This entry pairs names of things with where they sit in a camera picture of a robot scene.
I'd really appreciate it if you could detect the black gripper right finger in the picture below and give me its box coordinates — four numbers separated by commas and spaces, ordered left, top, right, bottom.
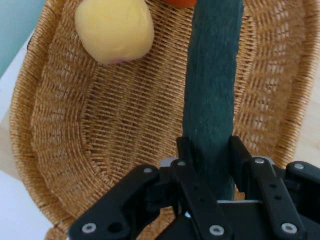
228, 135, 320, 240

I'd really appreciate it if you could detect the orange persimmon with green calyx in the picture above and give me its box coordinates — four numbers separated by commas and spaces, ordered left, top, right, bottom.
161, 0, 199, 9

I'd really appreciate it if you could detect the long dark green cucumber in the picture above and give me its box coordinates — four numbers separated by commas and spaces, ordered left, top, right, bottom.
183, 0, 248, 201

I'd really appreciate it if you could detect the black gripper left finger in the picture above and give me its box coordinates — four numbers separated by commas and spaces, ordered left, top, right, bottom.
68, 136, 235, 240

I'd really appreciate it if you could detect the woven wicker basket with handles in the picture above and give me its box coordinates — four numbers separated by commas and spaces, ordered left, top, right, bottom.
9, 0, 320, 240

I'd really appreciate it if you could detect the yellow peach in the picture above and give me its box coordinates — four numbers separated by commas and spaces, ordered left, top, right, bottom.
74, 0, 156, 66

